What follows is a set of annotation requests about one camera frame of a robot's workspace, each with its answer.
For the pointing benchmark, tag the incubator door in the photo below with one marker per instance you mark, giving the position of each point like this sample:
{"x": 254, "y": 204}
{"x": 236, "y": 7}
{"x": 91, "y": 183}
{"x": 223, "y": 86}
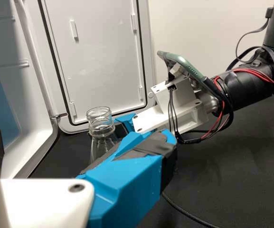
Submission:
{"x": 98, "y": 61}

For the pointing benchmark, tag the right wrist camera phone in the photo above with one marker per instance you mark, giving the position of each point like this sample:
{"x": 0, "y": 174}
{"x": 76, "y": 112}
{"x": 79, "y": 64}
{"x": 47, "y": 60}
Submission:
{"x": 182, "y": 69}

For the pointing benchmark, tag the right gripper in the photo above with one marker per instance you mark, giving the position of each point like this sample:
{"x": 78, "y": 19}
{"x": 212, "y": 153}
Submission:
{"x": 165, "y": 118}

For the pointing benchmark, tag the clear flask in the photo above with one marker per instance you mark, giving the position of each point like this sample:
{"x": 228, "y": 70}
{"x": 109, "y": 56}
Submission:
{"x": 101, "y": 123}

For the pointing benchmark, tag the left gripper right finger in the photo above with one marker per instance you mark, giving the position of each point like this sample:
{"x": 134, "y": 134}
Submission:
{"x": 132, "y": 175}

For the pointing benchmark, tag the white incubator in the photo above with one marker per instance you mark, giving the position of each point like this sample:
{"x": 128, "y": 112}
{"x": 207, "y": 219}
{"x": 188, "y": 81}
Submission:
{"x": 32, "y": 99}

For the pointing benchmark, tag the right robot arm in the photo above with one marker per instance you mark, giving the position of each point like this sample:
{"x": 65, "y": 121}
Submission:
{"x": 250, "y": 83}

